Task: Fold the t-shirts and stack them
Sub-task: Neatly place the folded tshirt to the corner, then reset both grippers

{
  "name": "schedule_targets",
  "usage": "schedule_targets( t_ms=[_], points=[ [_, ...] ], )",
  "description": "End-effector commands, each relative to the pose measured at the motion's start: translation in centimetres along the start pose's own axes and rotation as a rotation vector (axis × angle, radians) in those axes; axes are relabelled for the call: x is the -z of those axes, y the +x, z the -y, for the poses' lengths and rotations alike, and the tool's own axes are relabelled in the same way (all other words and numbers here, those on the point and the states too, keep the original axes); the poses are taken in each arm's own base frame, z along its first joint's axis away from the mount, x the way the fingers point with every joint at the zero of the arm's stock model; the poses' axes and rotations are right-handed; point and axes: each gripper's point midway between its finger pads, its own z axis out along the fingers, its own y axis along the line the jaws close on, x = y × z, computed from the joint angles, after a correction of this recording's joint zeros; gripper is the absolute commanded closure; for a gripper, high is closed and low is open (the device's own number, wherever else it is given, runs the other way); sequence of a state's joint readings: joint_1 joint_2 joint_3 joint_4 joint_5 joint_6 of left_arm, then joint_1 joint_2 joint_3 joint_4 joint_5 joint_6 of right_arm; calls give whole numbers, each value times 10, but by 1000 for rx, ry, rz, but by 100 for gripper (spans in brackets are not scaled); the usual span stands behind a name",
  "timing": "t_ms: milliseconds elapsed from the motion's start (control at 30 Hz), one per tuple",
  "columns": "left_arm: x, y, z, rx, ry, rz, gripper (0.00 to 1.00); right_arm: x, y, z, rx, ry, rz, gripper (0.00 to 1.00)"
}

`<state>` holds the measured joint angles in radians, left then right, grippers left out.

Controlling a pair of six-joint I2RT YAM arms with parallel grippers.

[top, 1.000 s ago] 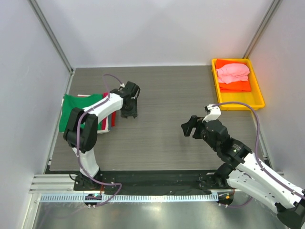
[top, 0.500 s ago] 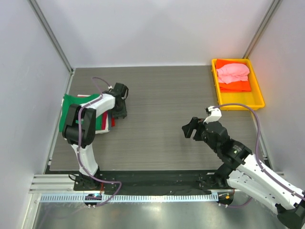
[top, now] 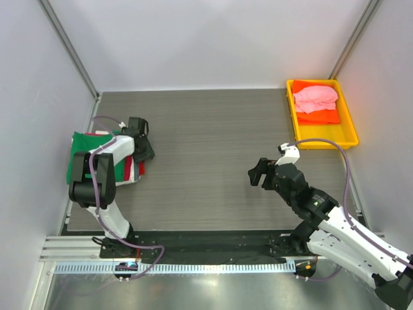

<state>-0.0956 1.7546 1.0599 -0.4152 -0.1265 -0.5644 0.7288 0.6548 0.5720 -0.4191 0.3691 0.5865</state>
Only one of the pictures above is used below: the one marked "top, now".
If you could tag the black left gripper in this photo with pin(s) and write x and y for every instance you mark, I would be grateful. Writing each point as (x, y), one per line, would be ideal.
(149, 154)

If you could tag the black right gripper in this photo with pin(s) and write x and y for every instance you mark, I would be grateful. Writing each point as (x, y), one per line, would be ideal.
(268, 178)

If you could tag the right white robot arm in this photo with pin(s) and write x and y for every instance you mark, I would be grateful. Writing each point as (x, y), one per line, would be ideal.
(327, 231)

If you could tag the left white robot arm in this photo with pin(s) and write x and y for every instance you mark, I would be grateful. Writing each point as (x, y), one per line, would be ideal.
(92, 182)

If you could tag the red folded t-shirt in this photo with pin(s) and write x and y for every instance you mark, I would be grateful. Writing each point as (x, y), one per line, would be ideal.
(131, 169)

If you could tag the white folded t-shirt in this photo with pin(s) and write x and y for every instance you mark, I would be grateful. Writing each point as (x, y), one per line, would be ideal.
(86, 142)

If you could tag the yellow plastic bin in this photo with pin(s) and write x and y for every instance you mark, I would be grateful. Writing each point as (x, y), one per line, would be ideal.
(344, 133)

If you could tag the orange t-shirt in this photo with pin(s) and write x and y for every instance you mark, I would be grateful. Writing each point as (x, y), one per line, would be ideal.
(324, 117)

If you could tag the pink crumpled t-shirt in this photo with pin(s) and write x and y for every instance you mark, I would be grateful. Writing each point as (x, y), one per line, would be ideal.
(315, 98)

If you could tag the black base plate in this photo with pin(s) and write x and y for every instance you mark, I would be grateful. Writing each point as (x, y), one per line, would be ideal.
(207, 247)

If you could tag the aluminium frame rail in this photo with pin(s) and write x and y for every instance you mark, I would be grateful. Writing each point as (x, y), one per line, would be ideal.
(72, 248)

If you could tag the left aluminium corner post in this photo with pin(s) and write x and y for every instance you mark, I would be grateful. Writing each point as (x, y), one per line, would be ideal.
(62, 35)

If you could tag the aluminium corner post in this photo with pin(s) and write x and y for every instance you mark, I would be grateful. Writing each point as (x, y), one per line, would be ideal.
(62, 35)
(352, 42)

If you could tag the white slotted cable duct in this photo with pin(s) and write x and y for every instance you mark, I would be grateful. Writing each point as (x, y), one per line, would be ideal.
(112, 267)

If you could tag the right aluminium corner post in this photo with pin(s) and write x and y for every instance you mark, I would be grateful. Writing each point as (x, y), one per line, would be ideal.
(352, 42)

